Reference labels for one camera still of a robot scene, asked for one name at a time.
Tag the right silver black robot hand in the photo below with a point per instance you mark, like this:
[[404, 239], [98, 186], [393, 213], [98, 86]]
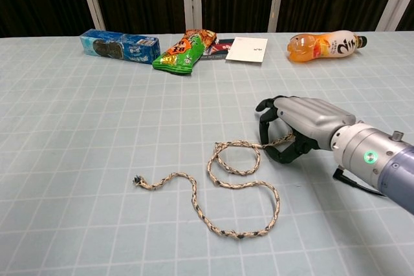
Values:
[[310, 114]]

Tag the green orange snack bag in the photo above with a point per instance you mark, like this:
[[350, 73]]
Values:
[[181, 53]]

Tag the black red card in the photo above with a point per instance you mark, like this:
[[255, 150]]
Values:
[[218, 48]]

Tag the light blue checked tablecloth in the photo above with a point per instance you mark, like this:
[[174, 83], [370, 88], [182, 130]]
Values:
[[97, 127]]

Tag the blue cookie box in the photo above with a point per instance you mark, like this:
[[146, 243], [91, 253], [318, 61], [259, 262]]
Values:
[[119, 46]]

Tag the orange juice bottle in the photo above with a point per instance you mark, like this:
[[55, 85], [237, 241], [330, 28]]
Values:
[[320, 46]]

